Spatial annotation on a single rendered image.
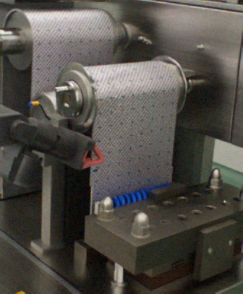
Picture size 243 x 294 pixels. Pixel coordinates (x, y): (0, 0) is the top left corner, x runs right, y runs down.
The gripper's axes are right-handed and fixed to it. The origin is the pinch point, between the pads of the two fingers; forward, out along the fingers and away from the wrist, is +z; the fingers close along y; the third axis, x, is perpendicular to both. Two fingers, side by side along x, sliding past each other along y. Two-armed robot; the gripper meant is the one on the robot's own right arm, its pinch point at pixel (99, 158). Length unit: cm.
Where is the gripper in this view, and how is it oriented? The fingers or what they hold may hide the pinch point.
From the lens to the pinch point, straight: 123.7
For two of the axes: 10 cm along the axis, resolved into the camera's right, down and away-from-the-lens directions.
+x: 3.9, -9.2, 0.1
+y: 6.4, 2.6, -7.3
